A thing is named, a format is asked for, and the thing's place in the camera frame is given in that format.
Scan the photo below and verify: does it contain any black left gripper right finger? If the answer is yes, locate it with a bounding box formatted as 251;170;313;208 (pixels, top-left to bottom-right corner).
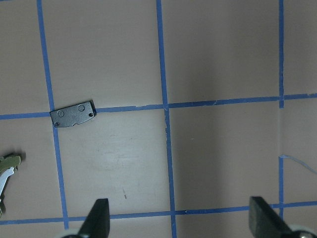
249;196;293;238

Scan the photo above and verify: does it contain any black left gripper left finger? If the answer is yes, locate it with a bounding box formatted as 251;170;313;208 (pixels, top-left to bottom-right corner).
77;198;110;238

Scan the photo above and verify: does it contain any olive green brake shoe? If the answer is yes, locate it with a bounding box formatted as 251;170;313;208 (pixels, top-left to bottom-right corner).
0;152;26;218

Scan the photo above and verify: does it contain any black brake pad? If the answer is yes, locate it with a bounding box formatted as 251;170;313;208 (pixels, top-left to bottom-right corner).
50;100;97;128

